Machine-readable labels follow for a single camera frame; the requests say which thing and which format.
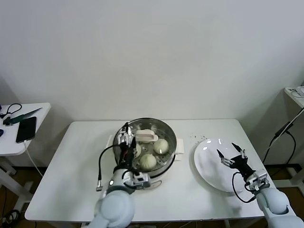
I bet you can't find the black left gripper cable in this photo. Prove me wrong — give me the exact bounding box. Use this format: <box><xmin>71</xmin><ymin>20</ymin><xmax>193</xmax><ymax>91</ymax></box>
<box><xmin>95</xmin><ymin>144</ymin><xmax>124</xmax><ymax>192</ymax></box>

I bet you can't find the black looped cable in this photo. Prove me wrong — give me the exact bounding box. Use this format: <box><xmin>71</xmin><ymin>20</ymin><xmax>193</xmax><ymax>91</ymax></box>
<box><xmin>0</xmin><ymin>103</ymin><xmax>24</xmax><ymax>119</ymax></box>

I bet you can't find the round glass pot lid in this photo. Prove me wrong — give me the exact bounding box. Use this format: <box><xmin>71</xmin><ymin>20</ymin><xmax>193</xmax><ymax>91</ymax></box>
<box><xmin>114</xmin><ymin>117</ymin><xmax>178</xmax><ymax>171</ymax></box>

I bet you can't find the black cable with adapter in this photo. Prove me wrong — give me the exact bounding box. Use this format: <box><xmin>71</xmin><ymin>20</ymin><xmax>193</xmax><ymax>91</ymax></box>
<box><xmin>262</xmin><ymin>122</ymin><xmax>297</xmax><ymax>178</ymax></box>

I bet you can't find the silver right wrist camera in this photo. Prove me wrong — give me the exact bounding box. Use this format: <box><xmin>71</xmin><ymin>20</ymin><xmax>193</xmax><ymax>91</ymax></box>
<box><xmin>252</xmin><ymin>171</ymin><xmax>271</xmax><ymax>190</ymax></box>

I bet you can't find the white side table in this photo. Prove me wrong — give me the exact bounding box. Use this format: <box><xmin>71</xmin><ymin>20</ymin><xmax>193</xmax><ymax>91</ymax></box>
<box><xmin>0</xmin><ymin>102</ymin><xmax>53</xmax><ymax>209</ymax></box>

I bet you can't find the white thin cable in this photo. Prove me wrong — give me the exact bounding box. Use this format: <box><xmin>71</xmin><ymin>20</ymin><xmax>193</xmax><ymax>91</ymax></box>
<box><xmin>288</xmin><ymin>109</ymin><xmax>304</xmax><ymax>126</ymax></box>

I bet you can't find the white steamed baozi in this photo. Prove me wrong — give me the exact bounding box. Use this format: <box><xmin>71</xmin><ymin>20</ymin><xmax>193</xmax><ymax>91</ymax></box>
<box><xmin>153</xmin><ymin>139</ymin><xmax>170</xmax><ymax>154</ymax></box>
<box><xmin>139</xmin><ymin>153</ymin><xmax>157</xmax><ymax>170</ymax></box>
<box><xmin>133</xmin><ymin>142</ymin><xmax>142</xmax><ymax>159</ymax></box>

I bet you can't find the steel steamer pot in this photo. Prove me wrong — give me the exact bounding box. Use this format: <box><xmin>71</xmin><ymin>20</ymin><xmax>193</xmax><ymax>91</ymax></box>
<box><xmin>106</xmin><ymin>134</ymin><xmax>185</xmax><ymax>190</ymax></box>

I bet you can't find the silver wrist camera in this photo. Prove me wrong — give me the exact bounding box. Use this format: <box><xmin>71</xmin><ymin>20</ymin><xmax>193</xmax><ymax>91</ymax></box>
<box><xmin>252</xmin><ymin>171</ymin><xmax>271</xmax><ymax>190</ymax></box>
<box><xmin>132</xmin><ymin>172</ymin><xmax>152</xmax><ymax>190</ymax></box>

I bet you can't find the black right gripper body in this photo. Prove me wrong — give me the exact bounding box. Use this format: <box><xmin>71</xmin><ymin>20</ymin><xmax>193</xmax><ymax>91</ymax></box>
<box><xmin>229</xmin><ymin>155</ymin><xmax>257</xmax><ymax>180</ymax></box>

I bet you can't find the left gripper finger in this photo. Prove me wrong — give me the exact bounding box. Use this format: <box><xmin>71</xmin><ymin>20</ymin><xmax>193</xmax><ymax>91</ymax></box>
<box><xmin>117</xmin><ymin>122</ymin><xmax>133</xmax><ymax>145</ymax></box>
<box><xmin>129</xmin><ymin>137</ymin><xmax>138</xmax><ymax>155</ymax></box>

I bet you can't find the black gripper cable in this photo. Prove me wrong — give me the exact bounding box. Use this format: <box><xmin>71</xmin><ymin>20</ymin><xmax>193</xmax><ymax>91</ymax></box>
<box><xmin>95</xmin><ymin>144</ymin><xmax>124</xmax><ymax>192</ymax></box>
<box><xmin>232</xmin><ymin>172</ymin><xmax>259</xmax><ymax>204</ymax></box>

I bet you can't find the green flat tool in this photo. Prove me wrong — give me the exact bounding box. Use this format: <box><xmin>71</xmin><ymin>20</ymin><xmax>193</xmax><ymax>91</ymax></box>
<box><xmin>3</xmin><ymin>106</ymin><xmax>44</xmax><ymax>125</ymax></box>

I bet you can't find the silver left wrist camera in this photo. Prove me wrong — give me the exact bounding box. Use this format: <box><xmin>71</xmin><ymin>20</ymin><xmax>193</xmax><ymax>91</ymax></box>
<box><xmin>132</xmin><ymin>172</ymin><xmax>152</xmax><ymax>190</ymax></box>

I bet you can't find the black smartphone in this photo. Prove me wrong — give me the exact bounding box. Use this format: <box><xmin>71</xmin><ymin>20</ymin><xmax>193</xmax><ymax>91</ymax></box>
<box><xmin>16</xmin><ymin>115</ymin><xmax>38</xmax><ymax>143</ymax></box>

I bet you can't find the white charging cable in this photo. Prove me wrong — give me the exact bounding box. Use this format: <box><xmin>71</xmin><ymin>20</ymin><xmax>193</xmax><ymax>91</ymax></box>
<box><xmin>23</xmin><ymin>140</ymin><xmax>46</xmax><ymax>178</ymax></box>

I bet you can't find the white round plate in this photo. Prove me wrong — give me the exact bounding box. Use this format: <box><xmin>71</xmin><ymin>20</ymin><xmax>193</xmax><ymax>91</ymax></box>
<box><xmin>193</xmin><ymin>139</ymin><xmax>252</xmax><ymax>193</ymax></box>

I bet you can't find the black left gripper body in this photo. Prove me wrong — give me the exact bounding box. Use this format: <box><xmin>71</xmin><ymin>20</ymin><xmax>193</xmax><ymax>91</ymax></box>
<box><xmin>118</xmin><ymin>142</ymin><xmax>138</xmax><ymax>170</ymax></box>

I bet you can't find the perforated steel steamer basket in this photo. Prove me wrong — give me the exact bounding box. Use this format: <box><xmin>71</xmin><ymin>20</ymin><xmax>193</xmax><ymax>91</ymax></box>
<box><xmin>113</xmin><ymin>117</ymin><xmax>178</xmax><ymax>172</ymax></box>

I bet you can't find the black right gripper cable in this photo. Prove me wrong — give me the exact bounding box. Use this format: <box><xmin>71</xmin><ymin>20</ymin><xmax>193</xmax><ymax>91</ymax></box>
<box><xmin>232</xmin><ymin>172</ymin><xmax>259</xmax><ymax>204</ymax></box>

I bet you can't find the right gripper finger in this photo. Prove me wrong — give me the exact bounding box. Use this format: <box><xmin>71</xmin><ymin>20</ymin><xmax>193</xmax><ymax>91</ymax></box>
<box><xmin>216</xmin><ymin>148</ymin><xmax>235</xmax><ymax>167</ymax></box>
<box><xmin>231</xmin><ymin>142</ymin><xmax>247</xmax><ymax>160</ymax></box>

